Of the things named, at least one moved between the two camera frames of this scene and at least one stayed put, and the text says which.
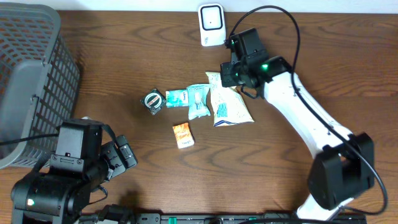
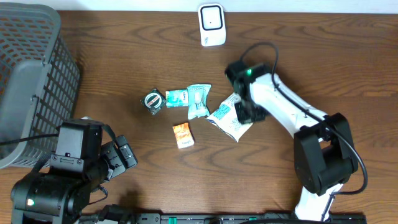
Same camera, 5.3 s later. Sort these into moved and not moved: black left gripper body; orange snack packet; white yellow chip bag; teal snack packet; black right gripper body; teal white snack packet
Moved: black right gripper body; white yellow chip bag
Not moved: orange snack packet; teal white snack packet; black left gripper body; teal snack packet
